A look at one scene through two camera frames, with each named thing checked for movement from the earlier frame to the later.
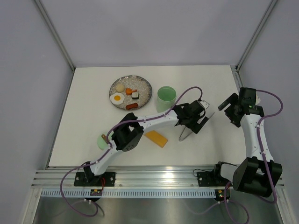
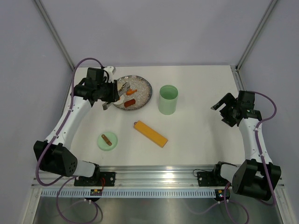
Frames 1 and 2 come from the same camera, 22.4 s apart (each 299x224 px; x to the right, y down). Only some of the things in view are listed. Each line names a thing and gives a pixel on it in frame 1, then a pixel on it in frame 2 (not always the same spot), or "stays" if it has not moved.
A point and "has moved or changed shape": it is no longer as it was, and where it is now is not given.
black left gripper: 197,127 to 113,96
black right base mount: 214,178 stays
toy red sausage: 131,106 has moved or changed shape
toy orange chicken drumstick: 129,91 stays
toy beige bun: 119,87 stays
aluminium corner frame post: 255,34 stays
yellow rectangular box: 156,138 stays
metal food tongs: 181,139 to 123,90
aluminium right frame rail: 237,77 stays
